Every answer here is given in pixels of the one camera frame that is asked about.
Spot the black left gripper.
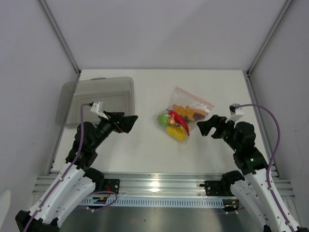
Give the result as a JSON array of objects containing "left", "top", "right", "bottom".
[{"left": 90, "top": 111, "right": 137, "bottom": 150}]

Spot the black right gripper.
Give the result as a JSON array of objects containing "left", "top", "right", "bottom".
[{"left": 196, "top": 115, "right": 240, "bottom": 152}]

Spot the grey translucent plastic tray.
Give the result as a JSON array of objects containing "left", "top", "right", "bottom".
[{"left": 56, "top": 77, "right": 135, "bottom": 128}]

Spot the clear pink zip top bag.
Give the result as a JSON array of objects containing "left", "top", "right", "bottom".
[{"left": 154, "top": 87, "right": 214, "bottom": 142}]

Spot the red chili pepper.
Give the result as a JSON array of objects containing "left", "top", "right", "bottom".
[{"left": 169, "top": 110, "right": 190, "bottom": 136}]

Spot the red grapefruit wedge toy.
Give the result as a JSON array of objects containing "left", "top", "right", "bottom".
[{"left": 184, "top": 110, "right": 208, "bottom": 122}]

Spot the orange ginger root toy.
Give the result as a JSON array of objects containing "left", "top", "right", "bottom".
[{"left": 173, "top": 104, "right": 195, "bottom": 122}]

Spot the yellow lemon toy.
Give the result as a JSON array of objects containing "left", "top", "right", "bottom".
[{"left": 166, "top": 126, "right": 187, "bottom": 141}]

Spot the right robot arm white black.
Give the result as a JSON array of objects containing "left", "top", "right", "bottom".
[{"left": 197, "top": 115, "right": 308, "bottom": 232}]

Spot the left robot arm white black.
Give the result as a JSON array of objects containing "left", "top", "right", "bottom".
[{"left": 15, "top": 112, "right": 138, "bottom": 232}]

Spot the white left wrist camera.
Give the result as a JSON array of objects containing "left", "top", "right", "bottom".
[{"left": 90, "top": 101, "right": 108, "bottom": 119}]

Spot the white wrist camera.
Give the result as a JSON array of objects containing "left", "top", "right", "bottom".
[
  {"left": 226, "top": 103, "right": 244, "bottom": 123},
  {"left": 90, "top": 101, "right": 108, "bottom": 119}
]

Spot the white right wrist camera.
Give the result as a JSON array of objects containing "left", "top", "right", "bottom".
[{"left": 226, "top": 103, "right": 244, "bottom": 123}]

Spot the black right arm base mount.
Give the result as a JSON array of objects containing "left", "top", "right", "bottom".
[{"left": 199, "top": 180, "right": 233, "bottom": 197}]

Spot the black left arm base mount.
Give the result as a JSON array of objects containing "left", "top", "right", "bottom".
[{"left": 103, "top": 179, "right": 120, "bottom": 194}]

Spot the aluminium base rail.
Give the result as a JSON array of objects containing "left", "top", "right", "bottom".
[{"left": 32, "top": 173, "right": 295, "bottom": 199}]

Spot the grey slotted cable duct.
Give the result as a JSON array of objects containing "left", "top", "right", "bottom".
[{"left": 79, "top": 196, "right": 238, "bottom": 209}]

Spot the left aluminium frame post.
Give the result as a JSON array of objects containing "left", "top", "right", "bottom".
[{"left": 37, "top": 0, "right": 81, "bottom": 76}]

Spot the aluminium frame post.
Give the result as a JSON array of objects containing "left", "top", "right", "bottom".
[
  {"left": 37, "top": 0, "right": 81, "bottom": 76},
  {"left": 246, "top": 0, "right": 296, "bottom": 77}
]

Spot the right aluminium frame post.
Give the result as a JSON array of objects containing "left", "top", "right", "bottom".
[{"left": 246, "top": 0, "right": 296, "bottom": 77}]

